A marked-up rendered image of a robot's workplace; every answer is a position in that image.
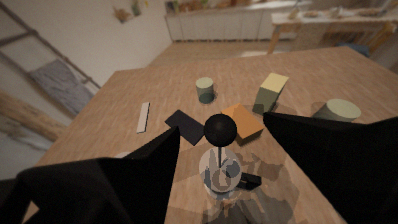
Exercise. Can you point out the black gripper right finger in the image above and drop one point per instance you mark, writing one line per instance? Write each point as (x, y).
(353, 165)

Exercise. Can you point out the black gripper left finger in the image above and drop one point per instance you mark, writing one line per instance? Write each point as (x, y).
(137, 186)

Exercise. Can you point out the black flat rectangular slab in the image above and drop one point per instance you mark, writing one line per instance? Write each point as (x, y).
(189, 128)

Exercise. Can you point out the cream rectangular block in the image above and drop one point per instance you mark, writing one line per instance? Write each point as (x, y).
(269, 92)

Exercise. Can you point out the orange block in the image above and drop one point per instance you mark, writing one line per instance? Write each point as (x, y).
(248, 128)

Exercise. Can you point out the glass french press with black handle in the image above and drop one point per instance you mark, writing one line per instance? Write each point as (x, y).
(219, 167)

